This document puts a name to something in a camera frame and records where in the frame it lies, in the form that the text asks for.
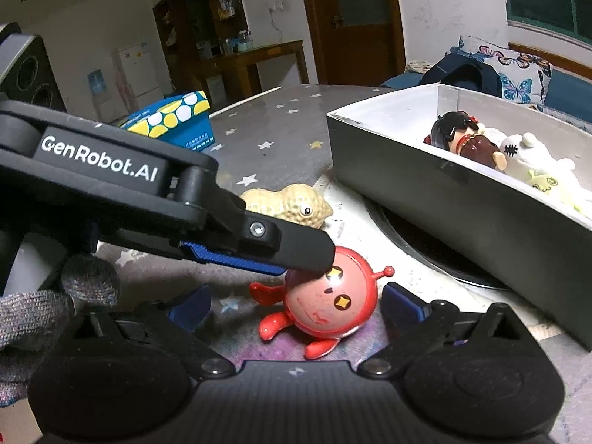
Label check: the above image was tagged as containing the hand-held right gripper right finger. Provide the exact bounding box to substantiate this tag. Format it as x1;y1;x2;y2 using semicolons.
361;281;547;380

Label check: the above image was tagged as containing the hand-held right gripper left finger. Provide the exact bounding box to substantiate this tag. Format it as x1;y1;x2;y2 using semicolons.
76;283;236;380

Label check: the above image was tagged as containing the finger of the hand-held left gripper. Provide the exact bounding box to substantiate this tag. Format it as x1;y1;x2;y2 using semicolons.
178;166;337;273
98;228;288;275

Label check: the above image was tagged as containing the beige peanut toy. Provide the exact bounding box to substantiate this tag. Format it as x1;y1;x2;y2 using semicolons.
240;184;334;230

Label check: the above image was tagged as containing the red round figure toy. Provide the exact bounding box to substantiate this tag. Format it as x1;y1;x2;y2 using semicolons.
250;246;397;361

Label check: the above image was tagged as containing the grey cardboard box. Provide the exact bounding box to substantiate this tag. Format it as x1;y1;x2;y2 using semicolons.
326;82;592;352

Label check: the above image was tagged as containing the black-haired doll figure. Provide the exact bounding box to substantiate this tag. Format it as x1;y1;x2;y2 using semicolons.
424;111;509;170

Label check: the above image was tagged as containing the green alien toy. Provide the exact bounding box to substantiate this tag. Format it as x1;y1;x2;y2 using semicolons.
527;169;579;209

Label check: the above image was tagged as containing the white plush shark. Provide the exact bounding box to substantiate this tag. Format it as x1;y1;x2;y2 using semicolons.
500;133;592;221

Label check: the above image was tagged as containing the person's left hand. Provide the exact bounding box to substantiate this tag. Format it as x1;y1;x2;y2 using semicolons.
0;254;122;410

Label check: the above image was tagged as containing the white refrigerator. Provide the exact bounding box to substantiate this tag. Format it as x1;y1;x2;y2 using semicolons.
111;41;161;117

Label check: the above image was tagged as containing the blue dotted tissue box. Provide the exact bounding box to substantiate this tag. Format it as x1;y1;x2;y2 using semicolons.
118;90;218;154

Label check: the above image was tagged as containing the grey star-printed tablecloth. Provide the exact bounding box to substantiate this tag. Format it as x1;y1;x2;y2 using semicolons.
0;84;592;444

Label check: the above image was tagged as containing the wooden shelf unit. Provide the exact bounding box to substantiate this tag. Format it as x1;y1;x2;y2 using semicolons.
152;0;253;99

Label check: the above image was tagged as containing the brown wooden desk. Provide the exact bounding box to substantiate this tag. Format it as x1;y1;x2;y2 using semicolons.
196;39;310;103

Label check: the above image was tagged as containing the brown wooden door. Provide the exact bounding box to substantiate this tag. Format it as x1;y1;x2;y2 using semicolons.
296;0;408;87

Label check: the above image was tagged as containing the dark backpack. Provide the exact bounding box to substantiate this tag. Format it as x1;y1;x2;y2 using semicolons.
418;53;503;98

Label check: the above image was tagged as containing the butterfly-printed pillow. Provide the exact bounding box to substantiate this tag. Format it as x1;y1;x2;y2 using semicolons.
451;36;554;107

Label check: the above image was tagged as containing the blue sofa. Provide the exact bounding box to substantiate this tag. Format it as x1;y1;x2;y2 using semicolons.
379;41;592;131

